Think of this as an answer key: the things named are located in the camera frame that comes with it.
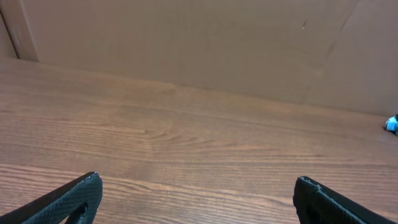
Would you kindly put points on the light blue folded garment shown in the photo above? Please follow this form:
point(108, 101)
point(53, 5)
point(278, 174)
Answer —
point(391, 125)

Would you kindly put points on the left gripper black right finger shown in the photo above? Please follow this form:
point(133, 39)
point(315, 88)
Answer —
point(317, 204)

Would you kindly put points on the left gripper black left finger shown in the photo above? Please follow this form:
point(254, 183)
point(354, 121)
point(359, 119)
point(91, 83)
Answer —
point(74, 202)

